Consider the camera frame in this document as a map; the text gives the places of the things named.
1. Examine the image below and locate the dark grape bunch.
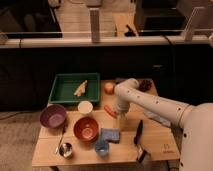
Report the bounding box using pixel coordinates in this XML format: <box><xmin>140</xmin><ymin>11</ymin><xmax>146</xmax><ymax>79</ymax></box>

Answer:
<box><xmin>139</xmin><ymin>79</ymin><xmax>152</xmax><ymax>92</ymax></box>

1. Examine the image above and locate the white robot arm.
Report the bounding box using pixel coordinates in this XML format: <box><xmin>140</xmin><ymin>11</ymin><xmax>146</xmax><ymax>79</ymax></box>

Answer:
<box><xmin>114</xmin><ymin>78</ymin><xmax>213</xmax><ymax>171</ymax></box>

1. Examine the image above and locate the red-brown bowl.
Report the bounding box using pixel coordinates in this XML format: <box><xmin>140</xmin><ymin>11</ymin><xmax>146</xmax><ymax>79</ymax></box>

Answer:
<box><xmin>73</xmin><ymin>117</ymin><xmax>99</xmax><ymax>142</ymax></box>

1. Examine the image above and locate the green plastic tray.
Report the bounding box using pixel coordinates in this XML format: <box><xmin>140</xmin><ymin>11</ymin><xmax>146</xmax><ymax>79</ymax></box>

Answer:
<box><xmin>49</xmin><ymin>73</ymin><xmax>100</xmax><ymax>105</ymax></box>

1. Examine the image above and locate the small metal cup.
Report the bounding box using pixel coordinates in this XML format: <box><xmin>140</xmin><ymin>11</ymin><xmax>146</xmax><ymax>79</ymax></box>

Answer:
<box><xmin>59</xmin><ymin>143</ymin><xmax>73</xmax><ymax>159</ymax></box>

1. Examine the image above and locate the white right post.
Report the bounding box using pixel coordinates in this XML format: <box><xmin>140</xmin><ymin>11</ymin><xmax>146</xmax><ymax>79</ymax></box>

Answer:
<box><xmin>181</xmin><ymin>7</ymin><xmax>205</xmax><ymax>41</ymax></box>

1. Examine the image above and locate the white centre post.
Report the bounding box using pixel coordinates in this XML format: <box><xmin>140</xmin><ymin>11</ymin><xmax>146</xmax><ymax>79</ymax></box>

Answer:
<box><xmin>89</xmin><ymin>8</ymin><xmax>100</xmax><ymax>43</ymax></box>

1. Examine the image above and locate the small white bowl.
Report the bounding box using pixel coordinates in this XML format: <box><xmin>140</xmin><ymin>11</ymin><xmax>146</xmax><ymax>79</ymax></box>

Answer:
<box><xmin>78</xmin><ymin>101</ymin><xmax>93</xmax><ymax>115</ymax></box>

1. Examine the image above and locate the black object on shelf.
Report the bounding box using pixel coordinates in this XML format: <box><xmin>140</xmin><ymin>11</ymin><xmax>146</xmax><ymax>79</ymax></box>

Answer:
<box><xmin>124</xmin><ymin>25</ymin><xmax>136</xmax><ymax>37</ymax></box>

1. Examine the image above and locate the white post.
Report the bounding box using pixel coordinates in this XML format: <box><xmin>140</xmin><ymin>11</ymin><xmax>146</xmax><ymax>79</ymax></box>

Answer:
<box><xmin>89</xmin><ymin>8</ymin><xmax>100</xmax><ymax>43</ymax></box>
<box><xmin>181</xmin><ymin>7</ymin><xmax>205</xmax><ymax>41</ymax></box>

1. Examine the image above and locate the yellow banana piece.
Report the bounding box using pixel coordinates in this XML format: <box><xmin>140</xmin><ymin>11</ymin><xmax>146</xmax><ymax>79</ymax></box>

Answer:
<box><xmin>74</xmin><ymin>80</ymin><xmax>88</xmax><ymax>97</ymax></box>

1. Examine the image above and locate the small blue cup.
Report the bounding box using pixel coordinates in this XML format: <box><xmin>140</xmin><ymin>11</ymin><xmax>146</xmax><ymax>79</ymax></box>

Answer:
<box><xmin>94</xmin><ymin>140</ymin><xmax>109</xmax><ymax>157</ymax></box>

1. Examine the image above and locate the blue sponge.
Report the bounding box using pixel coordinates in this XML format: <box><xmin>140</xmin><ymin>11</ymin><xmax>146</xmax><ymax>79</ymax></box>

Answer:
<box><xmin>101</xmin><ymin>128</ymin><xmax>120</xmax><ymax>143</ymax></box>

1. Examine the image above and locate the white horizontal rail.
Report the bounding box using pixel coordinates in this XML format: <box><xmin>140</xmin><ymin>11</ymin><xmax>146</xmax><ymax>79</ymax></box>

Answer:
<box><xmin>0</xmin><ymin>35</ymin><xmax>213</xmax><ymax>49</ymax></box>

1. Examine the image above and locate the metal spoon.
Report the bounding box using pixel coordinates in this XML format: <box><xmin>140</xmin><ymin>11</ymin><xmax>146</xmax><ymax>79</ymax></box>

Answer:
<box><xmin>54</xmin><ymin>125</ymin><xmax>67</xmax><ymax>154</ymax></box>

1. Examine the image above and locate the purple bowl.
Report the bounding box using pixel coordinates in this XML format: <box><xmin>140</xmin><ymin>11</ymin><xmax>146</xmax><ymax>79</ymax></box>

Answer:
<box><xmin>40</xmin><ymin>104</ymin><xmax>67</xmax><ymax>128</ymax></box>

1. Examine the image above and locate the grey cloth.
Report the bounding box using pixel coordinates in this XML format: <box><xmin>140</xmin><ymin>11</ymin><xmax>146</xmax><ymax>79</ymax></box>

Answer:
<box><xmin>144</xmin><ymin>110</ymin><xmax>171</xmax><ymax>128</ymax></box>

